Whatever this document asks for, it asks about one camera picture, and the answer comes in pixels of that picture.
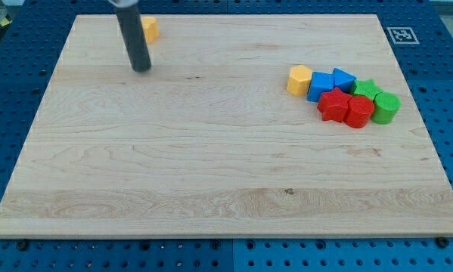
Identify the blue square block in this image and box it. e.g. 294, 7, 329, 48
306, 72, 334, 102

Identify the white fiducial marker tag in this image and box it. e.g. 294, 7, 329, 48
387, 26, 419, 45

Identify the red cylinder block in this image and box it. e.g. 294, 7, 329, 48
344, 95, 375, 128

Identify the green star block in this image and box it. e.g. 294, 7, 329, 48
349, 79, 383, 100

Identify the yellow heart block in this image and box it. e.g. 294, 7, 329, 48
141, 17, 160, 44

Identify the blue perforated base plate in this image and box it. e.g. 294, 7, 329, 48
0, 1, 453, 271

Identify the blue triangle block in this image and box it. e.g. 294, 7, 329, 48
333, 68, 357, 93

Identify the light wooden board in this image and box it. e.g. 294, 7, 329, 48
0, 14, 453, 240

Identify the green cylinder block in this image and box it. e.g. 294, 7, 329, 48
371, 92, 401, 125

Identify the red star block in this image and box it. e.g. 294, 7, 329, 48
317, 87, 352, 123

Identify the yellow pentagon block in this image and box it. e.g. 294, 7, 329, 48
287, 65, 313, 96

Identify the silver rod mount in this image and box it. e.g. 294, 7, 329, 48
107, 0, 139, 8

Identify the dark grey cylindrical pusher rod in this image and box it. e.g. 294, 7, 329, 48
116, 3, 151, 73

